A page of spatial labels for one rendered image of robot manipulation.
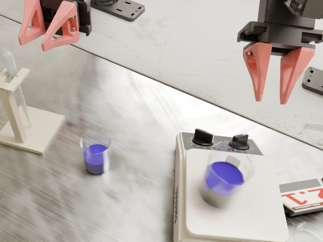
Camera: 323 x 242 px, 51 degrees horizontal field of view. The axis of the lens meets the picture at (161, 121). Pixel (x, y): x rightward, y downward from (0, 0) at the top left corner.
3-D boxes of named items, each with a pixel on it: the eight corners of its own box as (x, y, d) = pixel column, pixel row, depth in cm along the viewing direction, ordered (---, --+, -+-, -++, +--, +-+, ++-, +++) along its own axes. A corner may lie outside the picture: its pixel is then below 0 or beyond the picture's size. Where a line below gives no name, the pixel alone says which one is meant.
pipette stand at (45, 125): (21, 107, 58) (3, 46, 48) (65, 118, 57) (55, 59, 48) (-5, 142, 53) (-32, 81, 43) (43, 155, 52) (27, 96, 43)
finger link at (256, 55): (304, 104, 44) (312, 32, 44) (250, 98, 43) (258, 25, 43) (283, 106, 50) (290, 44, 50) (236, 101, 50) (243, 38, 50)
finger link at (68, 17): (54, 30, 45) (81, -4, 51) (4, 18, 46) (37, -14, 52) (60, 69, 50) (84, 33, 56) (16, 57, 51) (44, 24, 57)
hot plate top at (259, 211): (184, 150, 46) (186, 146, 45) (271, 159, 46) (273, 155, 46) (184, 236, 38) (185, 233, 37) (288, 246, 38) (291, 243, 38)
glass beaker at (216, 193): (193, 174, 43) (206, 134, 37) (235, 177, 43) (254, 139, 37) (195, 218, 39) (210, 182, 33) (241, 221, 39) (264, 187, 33)
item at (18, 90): (30, 122, 55) (5, 48, 43) (35, 124, 55) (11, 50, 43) (26, 128, 54) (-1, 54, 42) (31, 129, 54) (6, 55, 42)
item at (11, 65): (10, 79, 46) (4, 54, 42) (15, 73, 46) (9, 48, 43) (15, 81, 46) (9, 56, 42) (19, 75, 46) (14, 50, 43)
